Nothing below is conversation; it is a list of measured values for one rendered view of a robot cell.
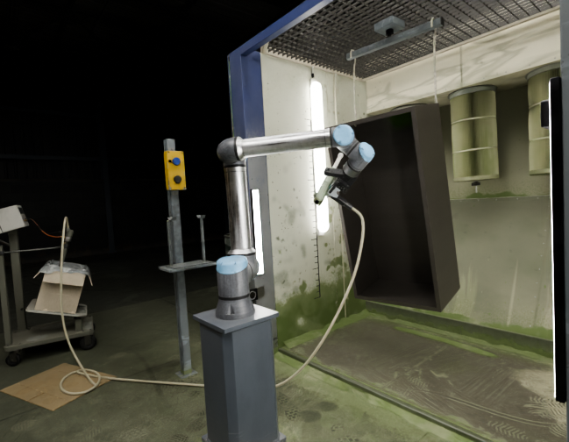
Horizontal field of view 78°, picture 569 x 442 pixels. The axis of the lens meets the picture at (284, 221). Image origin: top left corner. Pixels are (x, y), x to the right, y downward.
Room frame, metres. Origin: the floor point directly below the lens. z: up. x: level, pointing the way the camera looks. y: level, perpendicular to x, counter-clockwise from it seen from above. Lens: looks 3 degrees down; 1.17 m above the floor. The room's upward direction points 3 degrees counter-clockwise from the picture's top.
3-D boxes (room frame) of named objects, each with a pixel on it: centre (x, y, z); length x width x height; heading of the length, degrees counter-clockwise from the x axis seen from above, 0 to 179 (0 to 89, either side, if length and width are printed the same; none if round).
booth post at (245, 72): (2.68, 0.23, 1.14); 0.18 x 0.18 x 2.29; 40
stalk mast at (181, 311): (2.43, 0.75, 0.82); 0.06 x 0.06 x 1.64; 40
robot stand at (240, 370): (1.68, 0.26, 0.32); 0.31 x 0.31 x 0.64; 40
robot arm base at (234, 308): (1.68, 0.26, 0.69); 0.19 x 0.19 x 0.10
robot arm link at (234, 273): (1.69, 0.26, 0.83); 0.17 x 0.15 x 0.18; 170
